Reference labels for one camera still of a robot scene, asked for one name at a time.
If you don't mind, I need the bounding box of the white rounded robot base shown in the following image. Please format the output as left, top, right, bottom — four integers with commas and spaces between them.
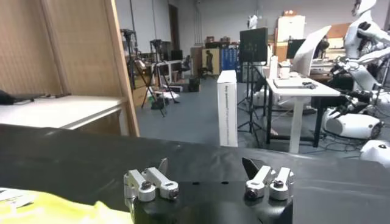
359, 139, 390, 168

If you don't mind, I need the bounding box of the white cabinet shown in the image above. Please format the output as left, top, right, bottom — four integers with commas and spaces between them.
275, 15, 306, 43

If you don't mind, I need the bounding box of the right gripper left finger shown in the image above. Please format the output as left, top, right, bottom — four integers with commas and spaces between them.
123, 158, 180, 203

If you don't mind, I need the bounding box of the black bin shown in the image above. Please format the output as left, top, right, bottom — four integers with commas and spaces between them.
188, 75, 201, 93

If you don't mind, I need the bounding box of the white bottle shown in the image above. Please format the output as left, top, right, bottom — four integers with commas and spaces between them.
269, 55, 279, 80

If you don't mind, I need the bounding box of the white humanoid robot with base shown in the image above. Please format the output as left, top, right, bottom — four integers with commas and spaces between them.
322, 0, 390, 140

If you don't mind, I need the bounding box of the flat black device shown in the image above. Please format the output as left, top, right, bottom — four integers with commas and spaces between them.
0, 89, 46, 106

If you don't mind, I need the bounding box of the blue storage shelf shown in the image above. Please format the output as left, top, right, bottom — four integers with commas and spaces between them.
221, 47, 240, 72

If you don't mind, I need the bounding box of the yellow-green t-shirt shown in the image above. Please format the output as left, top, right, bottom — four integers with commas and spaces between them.
0, 187, 135, 224

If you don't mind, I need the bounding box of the black camera tripod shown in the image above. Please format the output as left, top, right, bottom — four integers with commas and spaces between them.
141, 38, 180, 110
120, 29, 167, 118

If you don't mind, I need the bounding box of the white curved sheet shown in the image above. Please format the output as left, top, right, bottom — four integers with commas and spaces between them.
292, 25, 332, 77

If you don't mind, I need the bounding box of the white mug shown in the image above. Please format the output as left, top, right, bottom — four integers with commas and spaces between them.
278, 60, 292, 79

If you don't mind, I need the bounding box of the black table cover sheet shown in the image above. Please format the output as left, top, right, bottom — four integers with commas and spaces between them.
0, 123, 390, 224

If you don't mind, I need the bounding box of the white table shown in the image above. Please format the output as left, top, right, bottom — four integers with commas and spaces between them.
0, 94, 130, 136

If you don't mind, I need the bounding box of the wooden partition screen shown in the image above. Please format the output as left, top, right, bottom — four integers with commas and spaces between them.
0, 0, 141, 138

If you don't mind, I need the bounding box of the black panel on stand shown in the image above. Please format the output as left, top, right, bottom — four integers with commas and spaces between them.
236, 26, 269, 147

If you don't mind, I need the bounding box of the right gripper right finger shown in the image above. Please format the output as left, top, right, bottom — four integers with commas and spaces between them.
241, 156, 295, 201

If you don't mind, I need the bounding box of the white standing desk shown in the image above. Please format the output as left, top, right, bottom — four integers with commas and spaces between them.
265, 75, 341, 154

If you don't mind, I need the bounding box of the tall white cardboard box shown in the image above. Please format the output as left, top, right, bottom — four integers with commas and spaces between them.
216, 69, 239, 148

